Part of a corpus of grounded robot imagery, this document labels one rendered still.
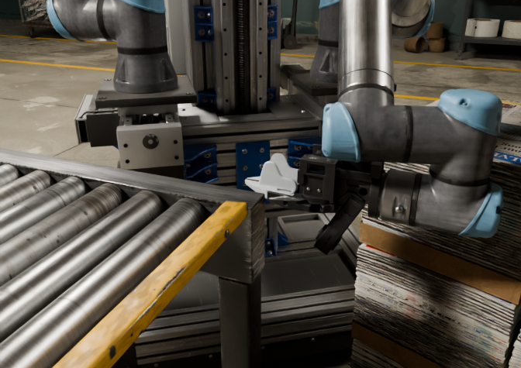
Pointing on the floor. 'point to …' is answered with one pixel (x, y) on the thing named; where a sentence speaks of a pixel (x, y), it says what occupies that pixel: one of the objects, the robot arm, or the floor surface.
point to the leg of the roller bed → (240, 323)
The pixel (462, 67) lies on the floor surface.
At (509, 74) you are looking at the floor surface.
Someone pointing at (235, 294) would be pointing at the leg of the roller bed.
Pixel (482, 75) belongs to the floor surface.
